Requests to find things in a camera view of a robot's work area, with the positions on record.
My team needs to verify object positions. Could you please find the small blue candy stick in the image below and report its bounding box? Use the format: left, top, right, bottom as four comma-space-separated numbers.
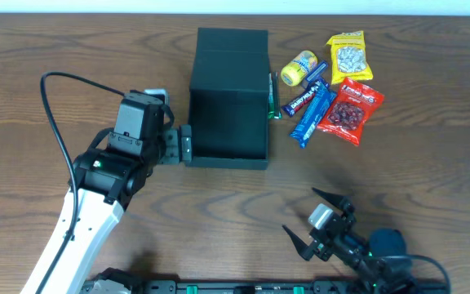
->
300, 60, 328, 88

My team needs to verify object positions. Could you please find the yellow Hacks candy bag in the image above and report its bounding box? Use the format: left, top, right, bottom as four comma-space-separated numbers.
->
326, 30, 374, 85

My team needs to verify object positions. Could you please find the red Hacks candy bag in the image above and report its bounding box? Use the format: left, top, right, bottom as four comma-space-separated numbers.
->
317, 78, 384, 146

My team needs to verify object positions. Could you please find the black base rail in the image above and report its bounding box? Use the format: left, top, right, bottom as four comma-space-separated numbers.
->
80, 267, 452, 294

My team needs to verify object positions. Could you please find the purple Dairy Milk chocolate bar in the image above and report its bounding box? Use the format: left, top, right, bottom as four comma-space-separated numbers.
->
281, 78, 330, 117

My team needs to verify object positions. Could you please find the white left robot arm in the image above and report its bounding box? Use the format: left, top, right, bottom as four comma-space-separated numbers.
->
22, 89, 191, 293

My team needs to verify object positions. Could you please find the green wrapped snack bar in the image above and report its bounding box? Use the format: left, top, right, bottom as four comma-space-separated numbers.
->
268, 72, 282, 119

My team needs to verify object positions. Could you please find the blue cookie roll pack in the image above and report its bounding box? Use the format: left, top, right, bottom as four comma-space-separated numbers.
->
290, 83, 336, 149

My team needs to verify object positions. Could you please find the black fabric storage box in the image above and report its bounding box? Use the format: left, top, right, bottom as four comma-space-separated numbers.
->
188, 28, 270, 170

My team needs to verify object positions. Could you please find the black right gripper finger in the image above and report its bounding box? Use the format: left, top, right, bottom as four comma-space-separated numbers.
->
312, 187, 346, 208
282, 225, 313, 256

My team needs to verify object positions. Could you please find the yellow Mentos candy tub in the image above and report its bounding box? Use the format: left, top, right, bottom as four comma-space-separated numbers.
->
281, 51, 318, 87

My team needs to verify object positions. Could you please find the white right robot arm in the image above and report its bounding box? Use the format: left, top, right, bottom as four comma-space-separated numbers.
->
282, 189, 423, 293

